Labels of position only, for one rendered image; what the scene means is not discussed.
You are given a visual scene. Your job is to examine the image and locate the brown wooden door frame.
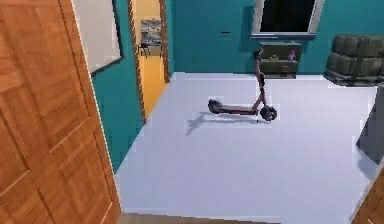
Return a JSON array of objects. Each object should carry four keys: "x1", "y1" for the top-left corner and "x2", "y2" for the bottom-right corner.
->
[{"x1": 349, "y1": 166, "x2": 384, "y2": 224}]

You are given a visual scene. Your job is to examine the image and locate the brown wooden room door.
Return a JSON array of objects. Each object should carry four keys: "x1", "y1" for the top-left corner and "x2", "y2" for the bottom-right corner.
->
[{"x1": 0, "y1": 0, "x2": 122, "y2": 224}]

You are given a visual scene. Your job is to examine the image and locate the black framed white picture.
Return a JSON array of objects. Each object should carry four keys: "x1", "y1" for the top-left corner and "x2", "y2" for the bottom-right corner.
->
[{"x1": 71, "y1": 0, "x2": 125, "y2": 78}]

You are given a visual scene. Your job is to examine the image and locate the small dark table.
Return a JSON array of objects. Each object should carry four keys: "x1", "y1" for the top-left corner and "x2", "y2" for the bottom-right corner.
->
[{"x1": 137, "y1": 43, "x2": 164, "y2": 58}]

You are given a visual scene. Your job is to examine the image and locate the grey framed wall picture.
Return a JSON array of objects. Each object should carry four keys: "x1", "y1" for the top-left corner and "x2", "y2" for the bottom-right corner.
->
[{"x1": 140, "y1": 18, "x2": 163, "y2": 46}]

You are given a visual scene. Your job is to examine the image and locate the white framed dark window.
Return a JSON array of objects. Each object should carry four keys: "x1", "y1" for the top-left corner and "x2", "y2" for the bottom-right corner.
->
[{"x1": 250, "y1": 0, "x2": 325, "y2": 41}]

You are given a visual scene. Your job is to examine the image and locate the red kick scooter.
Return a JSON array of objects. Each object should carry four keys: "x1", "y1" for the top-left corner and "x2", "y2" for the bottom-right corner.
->
[{"x1": 207, "y1": 48, "x2": 278, "y2": 123}]

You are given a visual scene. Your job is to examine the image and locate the grey cabinet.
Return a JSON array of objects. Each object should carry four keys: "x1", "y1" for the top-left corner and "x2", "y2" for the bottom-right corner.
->
[{"x1": 355, "y1": 83, "x2": 384, "y2": 166}]

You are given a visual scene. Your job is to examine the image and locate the dark green shelf unit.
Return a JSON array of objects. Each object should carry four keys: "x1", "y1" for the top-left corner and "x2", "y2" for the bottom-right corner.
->
[{"x1": 258, "y1": 40, "x2": 303, "y2": 80}]

